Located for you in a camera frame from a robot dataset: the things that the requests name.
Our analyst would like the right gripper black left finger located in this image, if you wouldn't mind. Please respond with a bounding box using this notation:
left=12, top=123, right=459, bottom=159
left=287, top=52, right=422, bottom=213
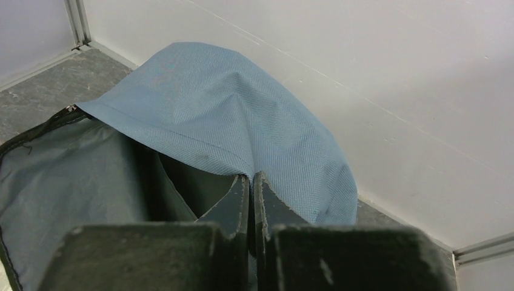
left=39, top=175, right=250, bottom=290

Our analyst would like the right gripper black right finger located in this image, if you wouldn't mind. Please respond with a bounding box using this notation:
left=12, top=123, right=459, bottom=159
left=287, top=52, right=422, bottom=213
left=253, top=172, right=456, bottom=290

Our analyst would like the blue grey backpack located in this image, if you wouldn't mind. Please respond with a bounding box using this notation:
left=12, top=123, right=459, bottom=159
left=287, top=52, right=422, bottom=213
left=1, top=42, right=358, bottom=290

